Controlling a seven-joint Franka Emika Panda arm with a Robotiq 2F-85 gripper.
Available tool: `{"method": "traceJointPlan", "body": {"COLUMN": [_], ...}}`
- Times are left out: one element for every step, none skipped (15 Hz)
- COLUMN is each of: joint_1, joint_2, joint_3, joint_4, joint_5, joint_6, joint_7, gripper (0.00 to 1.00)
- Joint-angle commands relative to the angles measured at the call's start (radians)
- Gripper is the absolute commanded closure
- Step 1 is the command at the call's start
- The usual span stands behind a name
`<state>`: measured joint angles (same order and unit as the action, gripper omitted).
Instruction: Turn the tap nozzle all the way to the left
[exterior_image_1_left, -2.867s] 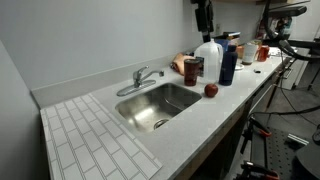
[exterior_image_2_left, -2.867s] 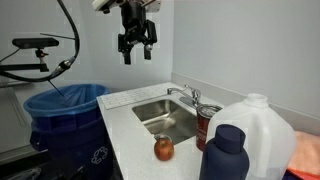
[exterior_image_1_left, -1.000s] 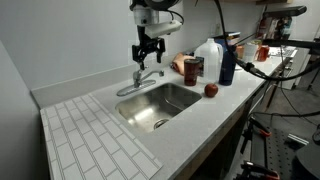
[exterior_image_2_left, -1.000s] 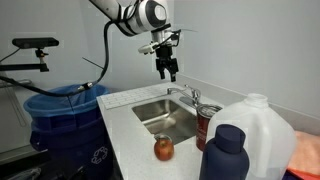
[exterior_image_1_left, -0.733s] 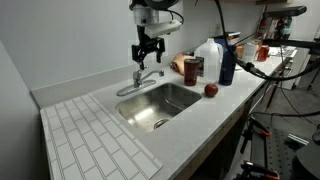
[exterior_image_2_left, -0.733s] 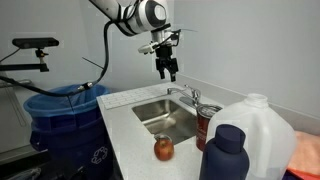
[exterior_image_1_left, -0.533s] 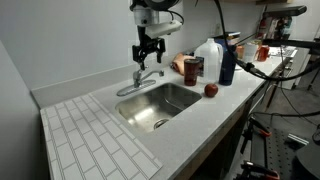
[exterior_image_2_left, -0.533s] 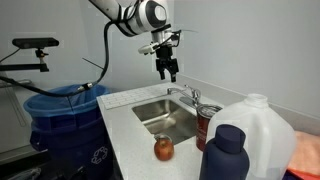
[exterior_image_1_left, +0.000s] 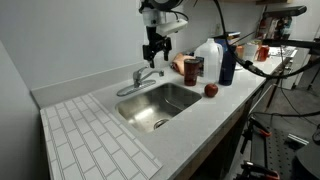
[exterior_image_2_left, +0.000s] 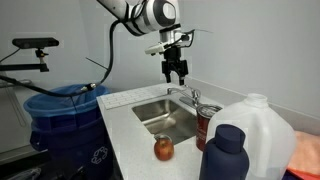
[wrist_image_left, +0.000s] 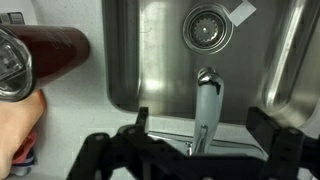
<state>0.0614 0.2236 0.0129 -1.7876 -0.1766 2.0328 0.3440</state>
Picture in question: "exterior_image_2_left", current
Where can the orange cloth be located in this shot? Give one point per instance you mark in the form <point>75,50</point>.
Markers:
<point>308,150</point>

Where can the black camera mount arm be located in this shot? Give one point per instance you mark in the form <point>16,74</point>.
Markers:
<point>23,67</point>

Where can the chrome sink faucet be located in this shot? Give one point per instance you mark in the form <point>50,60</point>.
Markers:
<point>195,95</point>

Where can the black stereo camera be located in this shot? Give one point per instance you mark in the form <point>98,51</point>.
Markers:
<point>35,42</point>

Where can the steel sink basin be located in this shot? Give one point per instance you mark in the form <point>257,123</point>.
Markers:
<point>166,120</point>

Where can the red can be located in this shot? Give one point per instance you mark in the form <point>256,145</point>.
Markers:
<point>202,130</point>

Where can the blue recycling bin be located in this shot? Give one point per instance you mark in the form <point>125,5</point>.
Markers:
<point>66,143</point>

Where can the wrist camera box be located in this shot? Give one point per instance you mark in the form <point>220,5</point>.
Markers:
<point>155,49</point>

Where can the white plastic jug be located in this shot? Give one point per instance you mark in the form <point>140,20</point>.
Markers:
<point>266,133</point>

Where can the white ribbed drying mat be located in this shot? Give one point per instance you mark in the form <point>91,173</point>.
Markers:
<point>133,96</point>

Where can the blue bin liner bag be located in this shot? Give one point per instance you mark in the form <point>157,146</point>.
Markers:
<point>50,103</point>

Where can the red apple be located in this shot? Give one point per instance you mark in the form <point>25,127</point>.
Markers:
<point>164,149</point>

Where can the blue cloth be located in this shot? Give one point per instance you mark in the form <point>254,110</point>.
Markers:
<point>287,176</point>

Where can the navy water bottle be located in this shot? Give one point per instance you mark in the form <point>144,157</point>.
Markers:
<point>226,156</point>

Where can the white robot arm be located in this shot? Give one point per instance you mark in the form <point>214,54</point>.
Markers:
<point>153,15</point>

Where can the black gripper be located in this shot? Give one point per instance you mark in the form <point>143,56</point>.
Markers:
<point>173,61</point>

